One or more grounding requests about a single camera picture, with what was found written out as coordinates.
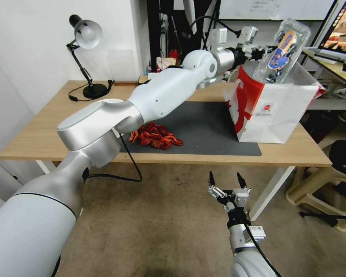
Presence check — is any black metal rack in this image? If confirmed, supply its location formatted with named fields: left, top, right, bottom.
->
left=146, top=0, right=221, bottom=82

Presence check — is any side table with yellow top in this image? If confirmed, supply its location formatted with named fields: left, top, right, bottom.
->
left=301, top=47, right=346, bottom=112

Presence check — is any whiteboard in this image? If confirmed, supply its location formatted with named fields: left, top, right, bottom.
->
left=219, top=0, right=336, bottom=21

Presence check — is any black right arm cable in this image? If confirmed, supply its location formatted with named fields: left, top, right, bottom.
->
left=241, top=212, right=282, bottom=277

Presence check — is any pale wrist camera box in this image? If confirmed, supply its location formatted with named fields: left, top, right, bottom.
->
left=232, top=187, right=252, bottom=209
left=238, top=26, right=259, bottom=45

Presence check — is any black stand leg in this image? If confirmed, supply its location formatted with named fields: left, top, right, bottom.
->
left=299, top=211, right=346, bottom=227

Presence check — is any white red takeout bag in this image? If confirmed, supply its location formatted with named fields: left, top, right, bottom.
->
left=223, top=64, right=327, bottom=145

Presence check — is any wooden desk with white legs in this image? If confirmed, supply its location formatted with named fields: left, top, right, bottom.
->
left=0, top=75, right=333, bottom=222

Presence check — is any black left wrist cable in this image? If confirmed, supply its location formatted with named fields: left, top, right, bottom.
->
left=182, top=16, right=243, bottom=40

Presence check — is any computer monitor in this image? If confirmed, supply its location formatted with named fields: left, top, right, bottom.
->
left=311, top=0, right=346, bottom=57

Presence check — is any beige plastic stool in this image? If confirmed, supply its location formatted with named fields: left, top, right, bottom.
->
left=285, top=166, right=346, bottom=233

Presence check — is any pink patterned box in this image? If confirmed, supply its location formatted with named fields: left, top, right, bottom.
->
left=156, top=57, right=177, bottom=72

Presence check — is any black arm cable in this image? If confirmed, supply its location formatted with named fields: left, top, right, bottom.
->
left=82, top=131, right=143, bottom=183
left=241, top=212, right=282, bottom=277

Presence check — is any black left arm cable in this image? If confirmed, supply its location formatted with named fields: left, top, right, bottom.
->
left=82, top=131, right=143, bottom=183

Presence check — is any dark grey desk mat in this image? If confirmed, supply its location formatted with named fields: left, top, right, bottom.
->
left=122, top=101, right=262, bottom=157

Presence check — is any clear plastic takeout container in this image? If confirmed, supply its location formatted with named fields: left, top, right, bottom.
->
left=253, top=18, right=312, bottom=85

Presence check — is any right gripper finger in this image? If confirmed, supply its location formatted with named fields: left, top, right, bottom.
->
left=236, top=172, right=252, bottom=193
left=207, top=170, right=230, bottom=206

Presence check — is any black white desk lamp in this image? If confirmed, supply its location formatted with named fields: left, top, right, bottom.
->
left=65, top=14, right=109, bottom=99

